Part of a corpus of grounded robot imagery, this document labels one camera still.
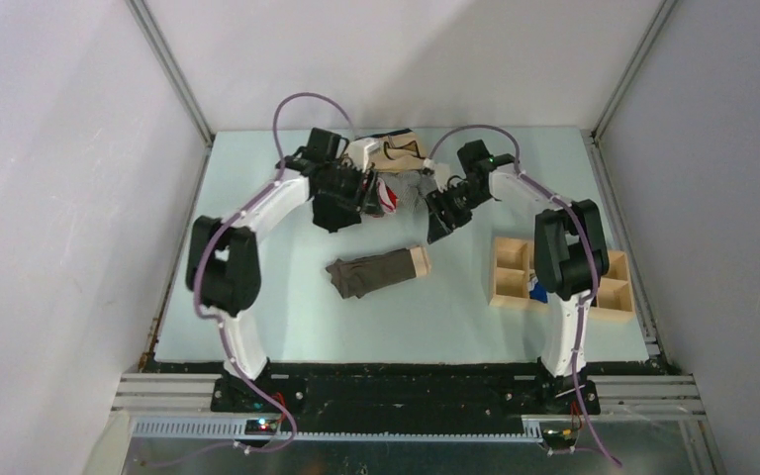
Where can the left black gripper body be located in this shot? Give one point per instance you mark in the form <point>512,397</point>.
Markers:
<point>348,184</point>

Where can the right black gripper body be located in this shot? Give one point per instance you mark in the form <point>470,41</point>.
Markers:
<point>457,203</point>

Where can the brown boxer briefs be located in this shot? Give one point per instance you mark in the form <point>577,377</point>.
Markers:
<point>360,276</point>

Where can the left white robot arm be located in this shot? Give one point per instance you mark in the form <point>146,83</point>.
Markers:
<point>223,271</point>

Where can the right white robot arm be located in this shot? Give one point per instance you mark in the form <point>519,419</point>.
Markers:
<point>569,246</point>

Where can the grey striped underwear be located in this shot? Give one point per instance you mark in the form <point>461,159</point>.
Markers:
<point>411,188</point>

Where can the red white underwear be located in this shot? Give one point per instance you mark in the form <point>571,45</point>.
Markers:
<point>386,198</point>

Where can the beige underwear black trim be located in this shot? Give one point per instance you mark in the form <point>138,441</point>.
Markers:
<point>400,151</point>

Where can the rolled blue underwear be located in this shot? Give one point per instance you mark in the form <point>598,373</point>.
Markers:
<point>536,291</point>

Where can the wooden compartment box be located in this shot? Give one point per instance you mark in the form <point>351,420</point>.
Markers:
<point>512,265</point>

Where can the right circuit board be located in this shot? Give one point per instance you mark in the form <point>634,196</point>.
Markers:
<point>559,439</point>

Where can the circuit board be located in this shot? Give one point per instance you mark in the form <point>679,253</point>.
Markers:
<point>559,439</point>
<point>261,427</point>

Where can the left circuit board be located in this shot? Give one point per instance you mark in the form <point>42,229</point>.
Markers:
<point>261,427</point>

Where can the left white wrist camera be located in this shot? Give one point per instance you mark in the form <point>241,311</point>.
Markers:
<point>360,152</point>

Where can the aluminium frame rail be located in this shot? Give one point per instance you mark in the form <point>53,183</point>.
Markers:
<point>647,425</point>

